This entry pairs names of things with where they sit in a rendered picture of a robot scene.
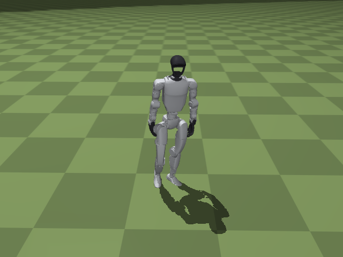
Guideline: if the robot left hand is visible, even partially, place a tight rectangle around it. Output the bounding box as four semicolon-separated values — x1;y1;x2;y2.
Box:
187;119;196;137

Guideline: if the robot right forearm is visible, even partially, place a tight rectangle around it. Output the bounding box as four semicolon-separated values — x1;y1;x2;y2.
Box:
148;101;158;125

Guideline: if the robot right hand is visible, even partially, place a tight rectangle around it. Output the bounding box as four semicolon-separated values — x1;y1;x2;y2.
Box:
148;122;157;137

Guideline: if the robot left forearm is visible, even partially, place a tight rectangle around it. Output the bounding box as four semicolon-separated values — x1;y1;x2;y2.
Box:
189;103;199;123

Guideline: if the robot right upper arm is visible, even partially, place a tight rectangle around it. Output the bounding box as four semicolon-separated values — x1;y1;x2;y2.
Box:
152;79;165;108

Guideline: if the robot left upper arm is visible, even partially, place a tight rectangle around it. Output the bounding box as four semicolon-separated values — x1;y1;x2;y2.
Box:
187;78;198;108

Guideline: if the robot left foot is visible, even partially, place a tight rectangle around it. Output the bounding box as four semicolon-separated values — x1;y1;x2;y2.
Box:
166;174;182;186

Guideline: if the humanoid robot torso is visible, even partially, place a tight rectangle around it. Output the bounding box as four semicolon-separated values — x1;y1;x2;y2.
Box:
162;76;189;130

